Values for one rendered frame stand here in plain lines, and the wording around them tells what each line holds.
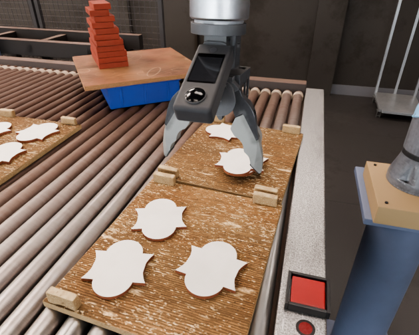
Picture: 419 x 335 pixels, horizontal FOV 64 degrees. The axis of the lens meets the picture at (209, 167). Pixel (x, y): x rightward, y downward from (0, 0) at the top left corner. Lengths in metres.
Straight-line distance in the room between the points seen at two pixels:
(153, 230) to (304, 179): 0.46
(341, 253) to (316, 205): 1.27
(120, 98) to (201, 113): 1.06
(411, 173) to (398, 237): 0.19
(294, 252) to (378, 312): 0.61
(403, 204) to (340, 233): 1.32
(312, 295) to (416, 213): 0.39
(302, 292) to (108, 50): 1.24
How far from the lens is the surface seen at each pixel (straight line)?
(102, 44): 1.55
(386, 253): 1.13
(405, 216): 0.96
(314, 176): 1.00
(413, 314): 2.00
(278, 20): 4.44
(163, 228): 0.75
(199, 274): 0.65
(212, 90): 0.39
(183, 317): 0.61
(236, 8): 0.44
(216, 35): 0.43
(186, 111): 0.38
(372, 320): 1.34
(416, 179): 1.00
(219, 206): 0.81
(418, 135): 0.98
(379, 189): 1.00
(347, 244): 2.20
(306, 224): 0.82
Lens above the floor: 1.44
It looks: 32 degrees down
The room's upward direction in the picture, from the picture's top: straight up
